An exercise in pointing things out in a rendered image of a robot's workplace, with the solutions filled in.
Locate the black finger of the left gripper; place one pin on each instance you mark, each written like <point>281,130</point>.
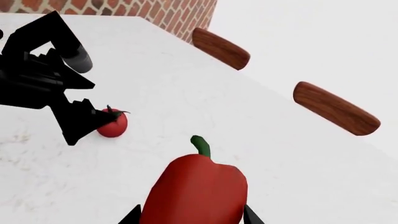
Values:
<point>73,78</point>
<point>81,121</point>

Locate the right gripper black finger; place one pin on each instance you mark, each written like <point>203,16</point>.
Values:
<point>133,217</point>

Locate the small red tomato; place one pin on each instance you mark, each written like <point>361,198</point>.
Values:
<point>115,127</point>

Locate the red bell pepper green stem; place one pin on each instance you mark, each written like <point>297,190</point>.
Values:
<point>199,191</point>

